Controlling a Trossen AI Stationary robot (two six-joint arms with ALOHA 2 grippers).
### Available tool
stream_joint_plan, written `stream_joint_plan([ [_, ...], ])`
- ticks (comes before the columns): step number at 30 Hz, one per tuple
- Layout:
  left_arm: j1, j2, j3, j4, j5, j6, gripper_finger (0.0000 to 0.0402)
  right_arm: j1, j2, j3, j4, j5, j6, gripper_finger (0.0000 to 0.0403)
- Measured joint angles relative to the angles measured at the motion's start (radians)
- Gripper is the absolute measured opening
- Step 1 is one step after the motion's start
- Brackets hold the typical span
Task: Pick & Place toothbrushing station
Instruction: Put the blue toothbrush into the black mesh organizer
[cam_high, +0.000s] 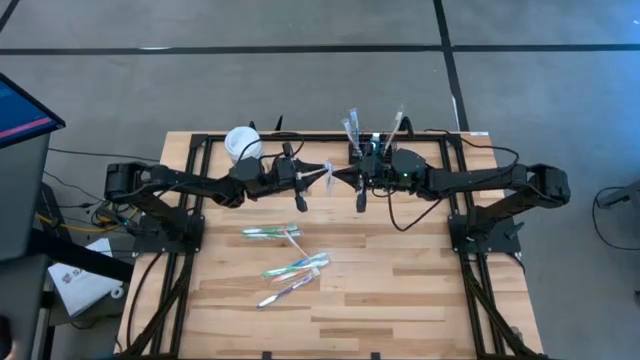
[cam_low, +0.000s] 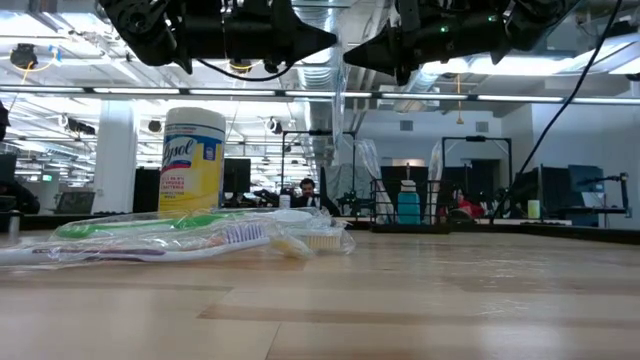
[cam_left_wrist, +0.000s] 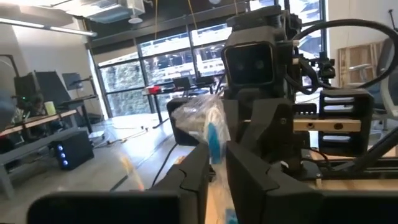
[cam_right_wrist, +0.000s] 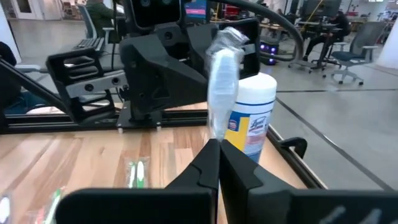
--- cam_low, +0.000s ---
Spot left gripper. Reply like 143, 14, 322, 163
182, 0, 337, 69

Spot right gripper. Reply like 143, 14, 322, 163
343, 0, 509, 84

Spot clear plastic bag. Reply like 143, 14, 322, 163
355, 138, 397, 225

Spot teal toothbrush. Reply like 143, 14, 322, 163
426, 141, 445, 225

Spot blue mouthwash bottle white cap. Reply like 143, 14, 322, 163
397, 179, 422, 226

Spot purple toothbrush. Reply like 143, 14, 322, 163
0, 222, 271, 266

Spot grey monitor on arm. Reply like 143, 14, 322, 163
567, 163, 632, 227

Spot black computer monitor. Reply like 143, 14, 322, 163
223, 158, 252, 195

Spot person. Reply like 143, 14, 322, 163
292, 177, 341, 217
438, 187, 486, 221

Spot yellow disinfecting wipes canister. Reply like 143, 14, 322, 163
158, 106, 227, 211

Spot dark desk monitors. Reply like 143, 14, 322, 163
514, 167, 569, 211

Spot black cabinet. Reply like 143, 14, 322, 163
133, 167, 161, 214

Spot white pillar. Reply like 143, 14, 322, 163
92, 99, 139, 210

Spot dark laptop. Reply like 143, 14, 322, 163
53, 191, 96, 215

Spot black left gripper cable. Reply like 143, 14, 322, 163
197, 58, 296, 83

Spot black metal frame stand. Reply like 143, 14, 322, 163
442, 134, 514, 221
281, 129, 357, 201

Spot black wire basket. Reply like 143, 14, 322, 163
369, 177, 451, 235

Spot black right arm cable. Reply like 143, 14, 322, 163
488, 0, 624, 225

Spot black aluminium table frame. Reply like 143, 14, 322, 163
19, 213, 640, 246

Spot black ceiling camera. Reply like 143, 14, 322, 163
9, 43, 39, 70

